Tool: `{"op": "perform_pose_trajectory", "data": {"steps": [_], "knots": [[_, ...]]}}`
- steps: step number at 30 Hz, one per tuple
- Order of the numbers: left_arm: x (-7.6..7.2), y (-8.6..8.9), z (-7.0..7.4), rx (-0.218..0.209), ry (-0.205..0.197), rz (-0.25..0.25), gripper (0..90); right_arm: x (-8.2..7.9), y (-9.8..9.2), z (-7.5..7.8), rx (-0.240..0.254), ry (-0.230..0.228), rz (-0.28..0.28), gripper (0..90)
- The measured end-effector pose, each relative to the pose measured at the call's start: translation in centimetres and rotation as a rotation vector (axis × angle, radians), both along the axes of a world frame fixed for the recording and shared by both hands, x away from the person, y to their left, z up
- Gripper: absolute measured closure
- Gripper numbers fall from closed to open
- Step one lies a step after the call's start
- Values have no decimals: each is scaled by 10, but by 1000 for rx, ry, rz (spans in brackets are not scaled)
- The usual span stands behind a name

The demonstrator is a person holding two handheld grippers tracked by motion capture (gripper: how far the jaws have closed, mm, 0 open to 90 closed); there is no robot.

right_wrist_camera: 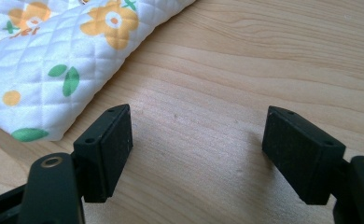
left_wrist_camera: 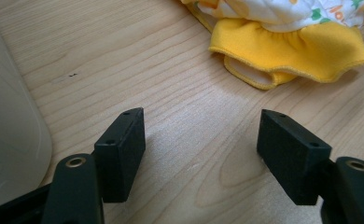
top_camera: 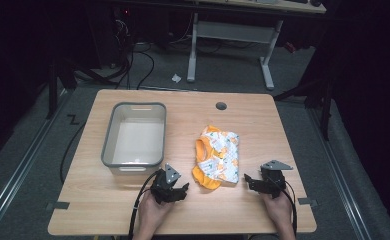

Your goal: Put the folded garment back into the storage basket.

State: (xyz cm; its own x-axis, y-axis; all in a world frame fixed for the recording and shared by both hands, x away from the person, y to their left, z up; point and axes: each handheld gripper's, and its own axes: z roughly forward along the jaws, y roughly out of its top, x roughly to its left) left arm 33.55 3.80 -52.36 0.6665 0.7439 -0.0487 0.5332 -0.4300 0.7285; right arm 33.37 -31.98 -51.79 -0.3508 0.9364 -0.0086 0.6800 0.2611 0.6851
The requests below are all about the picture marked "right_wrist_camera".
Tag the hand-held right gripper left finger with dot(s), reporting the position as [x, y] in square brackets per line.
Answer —
[107, 155]

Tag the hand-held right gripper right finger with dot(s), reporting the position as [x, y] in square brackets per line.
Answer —
[301, 158]

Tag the white quilted floral cloth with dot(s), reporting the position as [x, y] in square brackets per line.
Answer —
[46, 62]

